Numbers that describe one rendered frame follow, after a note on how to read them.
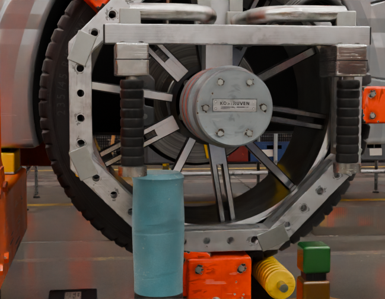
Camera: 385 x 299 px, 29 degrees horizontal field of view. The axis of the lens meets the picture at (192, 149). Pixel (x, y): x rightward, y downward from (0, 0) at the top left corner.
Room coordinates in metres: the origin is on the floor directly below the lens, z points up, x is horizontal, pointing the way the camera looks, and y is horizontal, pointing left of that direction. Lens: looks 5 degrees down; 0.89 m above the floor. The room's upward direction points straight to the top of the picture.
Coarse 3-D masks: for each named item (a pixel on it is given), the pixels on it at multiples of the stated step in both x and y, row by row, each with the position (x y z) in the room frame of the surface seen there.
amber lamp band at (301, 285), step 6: (300, 276) 1.06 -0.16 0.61; (300, 282) 1.05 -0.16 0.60; (306, 282) 1.03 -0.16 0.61; (312, 282) 1.03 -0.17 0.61; (318, 282) 1.03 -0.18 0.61; (324, 282) 1.03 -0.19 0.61; (300, 288) 1.04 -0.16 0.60; (306, 288) 1.03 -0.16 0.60; (312, 288) 1.03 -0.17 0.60; (318, 288) 1.03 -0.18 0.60; (324, 288) 1.03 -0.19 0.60; (300, 294) 1.04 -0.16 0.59; (306, 294) 1.03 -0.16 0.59; (312, 294) 1.03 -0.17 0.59; (318, 294) 1.03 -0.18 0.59; (324, 294) 1.03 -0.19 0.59
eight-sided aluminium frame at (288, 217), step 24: (120, 0) 1.33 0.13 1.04; (288, 0) 1.42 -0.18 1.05; (96, 24) 1.33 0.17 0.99; (312, 24) 1.39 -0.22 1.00; (72, 48) 1.32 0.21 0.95; (72, 72) 1.32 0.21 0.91; (72, 96) 1.32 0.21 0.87; (360, 96) 1.39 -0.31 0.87; (72, 120) 1.32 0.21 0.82; (360, 120) 1.39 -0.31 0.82; (72, 144) 1.32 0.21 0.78; (360, 144) 1.39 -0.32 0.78; (72, 168) 1.32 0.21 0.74; (96, 168) 1.33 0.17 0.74; (96, 192) 1.33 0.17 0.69; (120, 192) 1.33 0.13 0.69; (312, 192) 1.38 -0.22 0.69; (120, 216) 1.33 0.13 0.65; (288, 216) 1.37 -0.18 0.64; (192, 240) 1.35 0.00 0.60; (216, 240) 1.35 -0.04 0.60; (240, 240) 1.36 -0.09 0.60; (264, 240) 1.36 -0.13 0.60
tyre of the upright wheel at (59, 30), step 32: (128, 0) 1.42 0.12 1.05; (64, 32) 1.40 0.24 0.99; (96, 32) 1.41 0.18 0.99; (64, 64) 1.40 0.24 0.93; (64, 96) 1.40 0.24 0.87; (64, 128) 1.40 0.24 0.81; (64, 160) 1.40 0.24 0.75; (96, 224) 1.41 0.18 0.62; (128, 224) 1.42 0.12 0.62; (256, 256) 1.45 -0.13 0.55
